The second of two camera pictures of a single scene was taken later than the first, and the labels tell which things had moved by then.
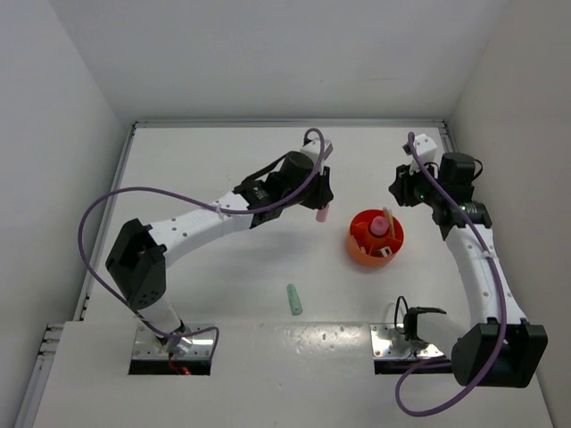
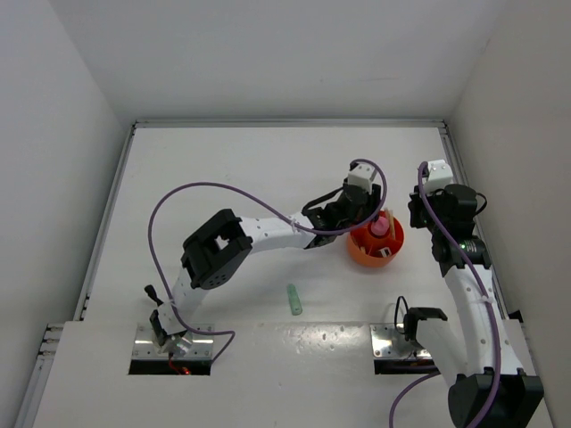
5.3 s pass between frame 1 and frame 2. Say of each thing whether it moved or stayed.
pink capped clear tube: stayed
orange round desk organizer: stayed
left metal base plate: stayed
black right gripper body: moved
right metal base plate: stayed
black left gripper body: moved
